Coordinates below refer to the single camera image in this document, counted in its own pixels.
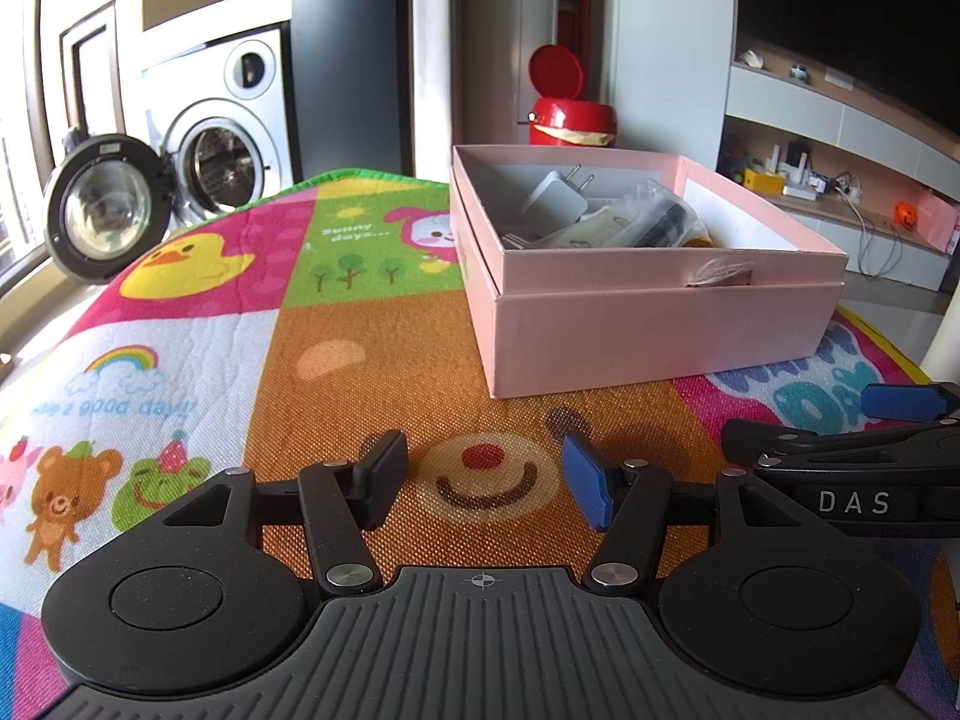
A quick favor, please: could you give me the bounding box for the black television screen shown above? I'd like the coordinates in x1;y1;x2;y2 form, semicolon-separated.
739;0;960;145

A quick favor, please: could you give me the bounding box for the white router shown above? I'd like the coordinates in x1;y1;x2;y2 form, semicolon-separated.
772;142;819;200

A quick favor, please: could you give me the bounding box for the white washing machine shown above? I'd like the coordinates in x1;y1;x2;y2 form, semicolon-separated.
142;26;294;230

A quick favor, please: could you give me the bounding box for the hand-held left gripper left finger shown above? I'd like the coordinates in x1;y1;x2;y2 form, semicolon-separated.
161;429;410;602

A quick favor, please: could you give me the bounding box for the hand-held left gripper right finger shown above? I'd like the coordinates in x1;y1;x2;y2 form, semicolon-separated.
561;435;797;595

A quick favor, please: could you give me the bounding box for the white wall shelf unit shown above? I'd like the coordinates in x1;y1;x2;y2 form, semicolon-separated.
718;58;960;293

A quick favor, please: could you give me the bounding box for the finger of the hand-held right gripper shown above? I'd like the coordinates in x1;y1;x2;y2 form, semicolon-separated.
721;418;960;477
861;382;960;422

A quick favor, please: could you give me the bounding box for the round washing machine door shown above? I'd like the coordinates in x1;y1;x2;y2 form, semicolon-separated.
43;133;176;287

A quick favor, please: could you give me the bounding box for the white cable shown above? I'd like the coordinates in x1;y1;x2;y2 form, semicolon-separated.
838;187;905;280

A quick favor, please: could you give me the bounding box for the pink cardboard box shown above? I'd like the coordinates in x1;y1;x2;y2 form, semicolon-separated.
450;144;849;399

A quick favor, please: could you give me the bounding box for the grey plug adapter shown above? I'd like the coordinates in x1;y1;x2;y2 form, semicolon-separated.
520;165;595;230

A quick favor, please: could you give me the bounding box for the white furniture leg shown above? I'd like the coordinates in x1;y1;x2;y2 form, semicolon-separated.
925;306;960;385

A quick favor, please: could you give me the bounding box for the white panelled door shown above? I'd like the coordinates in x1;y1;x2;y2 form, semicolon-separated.
60;4;125;145

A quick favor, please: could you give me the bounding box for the clear bag with black item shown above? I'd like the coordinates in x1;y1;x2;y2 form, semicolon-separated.
600;180;710;249

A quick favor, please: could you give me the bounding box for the colourful cartoon play mat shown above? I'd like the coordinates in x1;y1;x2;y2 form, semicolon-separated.
0;169;960;720

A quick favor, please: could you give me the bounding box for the red trash can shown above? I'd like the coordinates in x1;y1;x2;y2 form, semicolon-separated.
527;45;618;148

